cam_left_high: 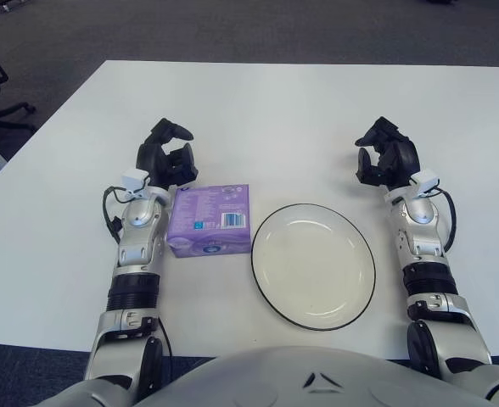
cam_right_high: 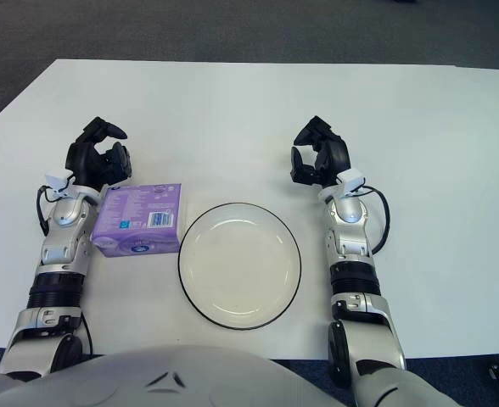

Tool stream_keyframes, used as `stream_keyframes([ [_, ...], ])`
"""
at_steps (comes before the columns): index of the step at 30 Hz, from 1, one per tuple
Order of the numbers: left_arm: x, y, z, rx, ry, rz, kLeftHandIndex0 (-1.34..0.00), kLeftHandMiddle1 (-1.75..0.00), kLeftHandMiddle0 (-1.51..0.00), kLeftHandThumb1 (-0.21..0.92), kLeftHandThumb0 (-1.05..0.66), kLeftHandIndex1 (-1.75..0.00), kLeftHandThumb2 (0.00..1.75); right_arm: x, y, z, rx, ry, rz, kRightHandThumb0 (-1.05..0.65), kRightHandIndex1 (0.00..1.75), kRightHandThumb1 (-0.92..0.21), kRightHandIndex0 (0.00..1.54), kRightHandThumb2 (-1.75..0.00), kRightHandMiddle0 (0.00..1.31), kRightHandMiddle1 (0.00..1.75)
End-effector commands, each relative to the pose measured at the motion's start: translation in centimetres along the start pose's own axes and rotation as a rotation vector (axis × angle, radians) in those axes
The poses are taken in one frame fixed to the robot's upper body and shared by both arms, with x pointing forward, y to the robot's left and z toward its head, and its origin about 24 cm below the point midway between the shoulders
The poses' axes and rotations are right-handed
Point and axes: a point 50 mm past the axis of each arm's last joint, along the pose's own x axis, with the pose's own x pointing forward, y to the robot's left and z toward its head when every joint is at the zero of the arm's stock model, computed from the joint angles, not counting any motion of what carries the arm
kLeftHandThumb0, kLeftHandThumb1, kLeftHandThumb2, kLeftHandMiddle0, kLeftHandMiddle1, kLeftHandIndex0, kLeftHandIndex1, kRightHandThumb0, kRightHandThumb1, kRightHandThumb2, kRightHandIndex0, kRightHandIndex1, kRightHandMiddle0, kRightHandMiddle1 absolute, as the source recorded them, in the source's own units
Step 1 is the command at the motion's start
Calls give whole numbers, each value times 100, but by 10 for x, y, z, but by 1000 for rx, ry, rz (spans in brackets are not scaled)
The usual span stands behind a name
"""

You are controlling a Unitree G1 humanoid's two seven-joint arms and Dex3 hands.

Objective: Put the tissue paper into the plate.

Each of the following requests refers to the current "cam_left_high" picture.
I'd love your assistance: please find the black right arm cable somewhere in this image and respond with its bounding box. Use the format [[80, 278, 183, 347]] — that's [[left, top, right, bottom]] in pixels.
[[431, 186, 457, 255]]

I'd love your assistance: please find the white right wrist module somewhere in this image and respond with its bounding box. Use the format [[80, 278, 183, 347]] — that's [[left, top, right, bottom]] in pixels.
[[414, 169, 440, 194]]

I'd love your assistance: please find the grey robot torso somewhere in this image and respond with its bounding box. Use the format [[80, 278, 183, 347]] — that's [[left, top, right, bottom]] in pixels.
[[32, 345, 499, 407]]

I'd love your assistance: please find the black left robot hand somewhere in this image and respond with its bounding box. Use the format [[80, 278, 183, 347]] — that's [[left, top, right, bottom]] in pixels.
[[135, 119, 200, 188]]

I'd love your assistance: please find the purple tissue paper pack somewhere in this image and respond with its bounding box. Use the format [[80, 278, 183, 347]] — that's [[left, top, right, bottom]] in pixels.
[[166, 183, 251, 259]]

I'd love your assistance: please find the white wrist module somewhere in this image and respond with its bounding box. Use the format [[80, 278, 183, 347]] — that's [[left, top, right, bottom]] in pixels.
[[414, 169, 440, 194], [121, 168, 149, 192]]

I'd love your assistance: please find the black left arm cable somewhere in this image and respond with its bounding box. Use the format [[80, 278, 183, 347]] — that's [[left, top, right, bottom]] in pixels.
[[102, 185, 126, 245]]

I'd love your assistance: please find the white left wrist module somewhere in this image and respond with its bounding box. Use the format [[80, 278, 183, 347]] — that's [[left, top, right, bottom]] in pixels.
[[121, 168, 149, 192]]

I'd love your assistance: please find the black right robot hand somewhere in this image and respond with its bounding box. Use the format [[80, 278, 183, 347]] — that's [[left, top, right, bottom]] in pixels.
[[354, 117, 421, 190]]

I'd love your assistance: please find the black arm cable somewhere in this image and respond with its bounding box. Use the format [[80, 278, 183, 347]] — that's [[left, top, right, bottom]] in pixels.
[[431, 186, 457, 255], [102, 185, 126, 245]]

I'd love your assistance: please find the white plate with black rim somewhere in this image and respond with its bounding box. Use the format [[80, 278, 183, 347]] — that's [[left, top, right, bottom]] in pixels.
[[250, 203, 377, 331]]

